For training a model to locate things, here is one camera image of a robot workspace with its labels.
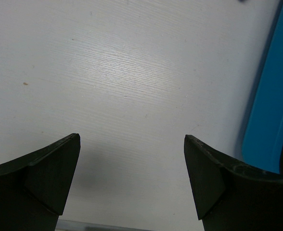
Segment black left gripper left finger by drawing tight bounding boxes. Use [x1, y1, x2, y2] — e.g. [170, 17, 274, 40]
[0, 133, 80, 231]

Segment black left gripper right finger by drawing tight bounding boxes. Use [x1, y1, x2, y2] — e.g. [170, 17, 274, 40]
[184, 135, 283, 231]

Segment blue hard-shell suitcase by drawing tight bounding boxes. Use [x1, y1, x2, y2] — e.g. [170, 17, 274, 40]
[242, 0, 283, 174]

